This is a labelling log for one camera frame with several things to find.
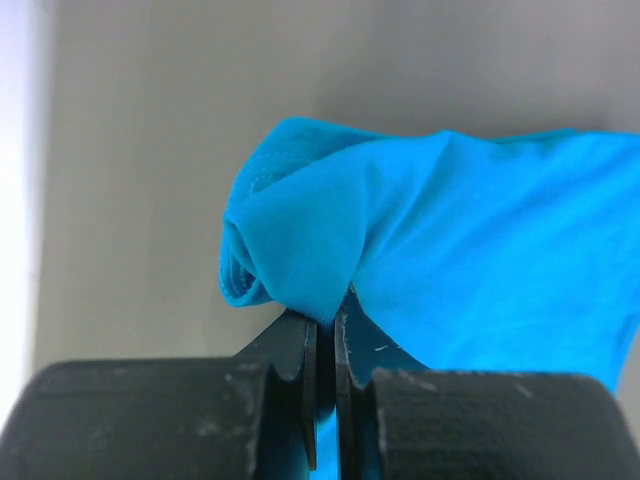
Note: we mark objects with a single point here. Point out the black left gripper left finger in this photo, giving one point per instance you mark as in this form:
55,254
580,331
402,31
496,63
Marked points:
248,416

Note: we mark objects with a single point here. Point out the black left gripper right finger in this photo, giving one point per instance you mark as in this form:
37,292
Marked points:
397,419

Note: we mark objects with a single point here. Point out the bright blue t shirt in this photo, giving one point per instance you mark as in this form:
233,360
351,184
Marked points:
510,254

